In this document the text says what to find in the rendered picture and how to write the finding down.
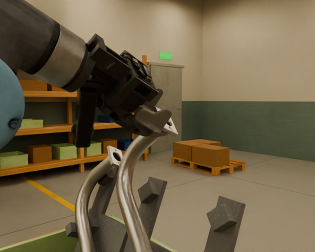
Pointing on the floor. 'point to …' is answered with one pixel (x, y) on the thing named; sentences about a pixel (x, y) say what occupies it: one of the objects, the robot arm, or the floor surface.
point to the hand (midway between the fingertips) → (157, 126)
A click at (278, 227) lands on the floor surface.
